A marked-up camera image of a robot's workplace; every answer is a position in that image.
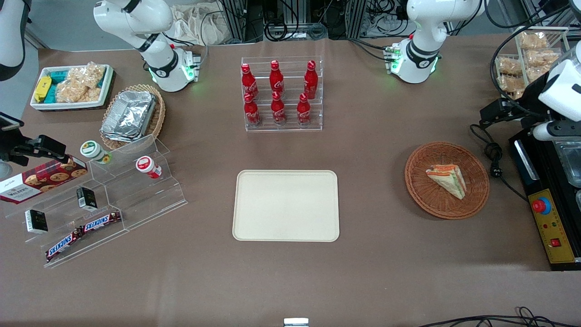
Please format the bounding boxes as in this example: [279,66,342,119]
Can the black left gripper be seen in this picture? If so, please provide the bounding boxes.
[480,97,552,130]

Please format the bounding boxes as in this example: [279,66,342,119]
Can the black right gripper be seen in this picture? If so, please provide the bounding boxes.
[0,132,69,167]

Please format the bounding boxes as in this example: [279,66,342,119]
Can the triangular sandwich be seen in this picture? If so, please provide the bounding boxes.
[425,164,468,200]

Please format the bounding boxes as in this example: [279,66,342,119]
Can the round brown wicker basket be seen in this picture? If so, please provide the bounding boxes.
[404,142,491,221]

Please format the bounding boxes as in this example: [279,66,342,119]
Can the oval tan wicker basket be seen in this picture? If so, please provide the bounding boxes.
[99,84,167,151]

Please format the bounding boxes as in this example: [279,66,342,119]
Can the cream rectangular tray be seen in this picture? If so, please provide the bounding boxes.
[232,170,340,243]

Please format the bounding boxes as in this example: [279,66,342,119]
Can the clear bag of fried snacks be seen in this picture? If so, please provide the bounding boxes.
[497,56,523,76]
[518,31,549,50]
[497,74,526,94]
[525,49,560,69]

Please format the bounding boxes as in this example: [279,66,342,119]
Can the red Walkers cookie box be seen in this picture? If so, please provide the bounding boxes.
[0,156,89,205]

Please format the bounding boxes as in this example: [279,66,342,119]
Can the green lid yogurt cup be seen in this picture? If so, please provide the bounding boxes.
[80,140,112,164]

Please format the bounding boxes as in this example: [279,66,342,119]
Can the yellow snack packet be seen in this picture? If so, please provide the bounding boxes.
[34,75,52,104]

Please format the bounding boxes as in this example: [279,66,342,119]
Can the small black carton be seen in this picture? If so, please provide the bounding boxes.
[76,186,98,212]
[25,209,49,235]

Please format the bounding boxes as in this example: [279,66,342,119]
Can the black machine with yellow panel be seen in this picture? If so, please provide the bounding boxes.
[508,126,581,272]

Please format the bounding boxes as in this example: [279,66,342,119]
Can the teal snack packet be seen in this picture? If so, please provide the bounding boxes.
[47,70,69,104]

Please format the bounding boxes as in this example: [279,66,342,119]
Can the clear bag of rice crackers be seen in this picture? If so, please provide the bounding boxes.
[55,62,107,104]

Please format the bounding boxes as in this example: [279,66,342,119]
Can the white rectangular snack bin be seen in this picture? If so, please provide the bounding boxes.
[30,64,114,111]

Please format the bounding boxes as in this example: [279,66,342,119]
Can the stacked aluminium foil containers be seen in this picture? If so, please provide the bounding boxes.
[100,90,158,143]

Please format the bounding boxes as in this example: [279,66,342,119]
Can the Snickers chocolate bar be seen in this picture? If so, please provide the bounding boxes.
[45,228,84,263]
[80,211,123,234]

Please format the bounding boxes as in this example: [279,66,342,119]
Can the clear acrylic snack shelf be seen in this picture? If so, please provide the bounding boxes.
[494,26,571,99]

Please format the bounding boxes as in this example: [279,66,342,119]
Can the red lid yogurt cup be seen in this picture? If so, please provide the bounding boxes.
[135,155,162,179]

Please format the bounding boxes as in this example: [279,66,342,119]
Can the clear acrylic stepped display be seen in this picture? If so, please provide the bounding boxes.
[4,134,188,269]

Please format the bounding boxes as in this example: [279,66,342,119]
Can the red Coca-Cola bottle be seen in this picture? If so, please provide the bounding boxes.
[303,60,319,100]
[271,91,287,126]
[241,63,259,99]
[269,59,285,95]
[297,93,312,126]
[243,93,262,128]

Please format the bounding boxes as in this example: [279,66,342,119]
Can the beige cloth bag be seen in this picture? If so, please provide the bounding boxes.
[170,3,233,46]

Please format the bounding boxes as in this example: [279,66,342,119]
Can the clear acrylic bottle rack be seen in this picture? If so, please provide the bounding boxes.
[241,56,324,133]

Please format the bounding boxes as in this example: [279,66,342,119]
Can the black power cable with plug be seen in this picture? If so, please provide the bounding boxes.
[469,123,530,203]

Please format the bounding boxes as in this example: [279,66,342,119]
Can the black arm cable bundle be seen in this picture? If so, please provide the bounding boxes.
[489,4,581,119]

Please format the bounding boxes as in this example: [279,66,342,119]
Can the black floor cables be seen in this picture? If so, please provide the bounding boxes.
[417,306,581,327]

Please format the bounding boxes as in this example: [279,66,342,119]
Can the aluminium frame with cables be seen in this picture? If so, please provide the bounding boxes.
[220,0,411,44]

